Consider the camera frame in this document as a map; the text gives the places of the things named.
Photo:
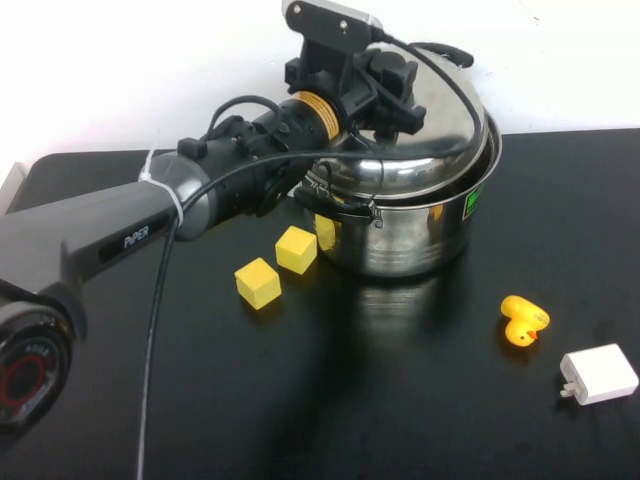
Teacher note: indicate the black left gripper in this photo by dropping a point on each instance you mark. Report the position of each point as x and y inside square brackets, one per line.
[325, 75]

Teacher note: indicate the steel lid with black knob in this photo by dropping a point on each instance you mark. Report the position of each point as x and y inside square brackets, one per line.
[440, 130]

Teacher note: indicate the left grey black robot arm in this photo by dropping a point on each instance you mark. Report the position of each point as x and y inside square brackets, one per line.
[100, 225]

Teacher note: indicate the stainless steel pot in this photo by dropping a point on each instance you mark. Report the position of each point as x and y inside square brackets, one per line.
[400, 240]

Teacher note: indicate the yellow foam cube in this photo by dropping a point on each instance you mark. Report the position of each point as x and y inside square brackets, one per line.
[296, 250]
[257, 285]

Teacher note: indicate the yellow rubber duck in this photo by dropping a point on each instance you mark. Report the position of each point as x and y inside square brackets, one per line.
[522, 315]

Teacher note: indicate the white zip tie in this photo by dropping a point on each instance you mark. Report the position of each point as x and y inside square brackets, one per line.
[165, 192]

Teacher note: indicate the white plug charger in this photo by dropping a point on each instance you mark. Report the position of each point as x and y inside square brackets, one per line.
[600, 375]

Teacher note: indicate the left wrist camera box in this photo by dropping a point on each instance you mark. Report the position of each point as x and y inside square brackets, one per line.
[325, 15]

